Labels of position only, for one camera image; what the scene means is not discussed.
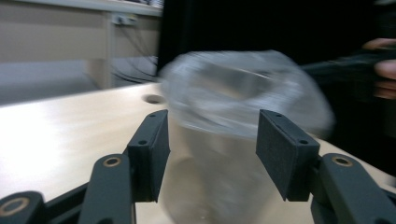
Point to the transparent brown plastic cup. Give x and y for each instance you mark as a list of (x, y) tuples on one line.
[(218, 174)]

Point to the grey translucent plastic bag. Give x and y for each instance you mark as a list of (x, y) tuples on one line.
[(233, 93)]

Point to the light wooden desk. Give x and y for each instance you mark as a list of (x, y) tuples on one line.
[(46, 40)]

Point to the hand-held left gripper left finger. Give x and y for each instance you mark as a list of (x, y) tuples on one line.
[(149, 155)]

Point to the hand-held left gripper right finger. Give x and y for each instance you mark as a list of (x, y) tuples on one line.
[(286, 152)]

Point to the white power strip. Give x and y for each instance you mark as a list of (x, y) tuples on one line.
[(124, 19)]

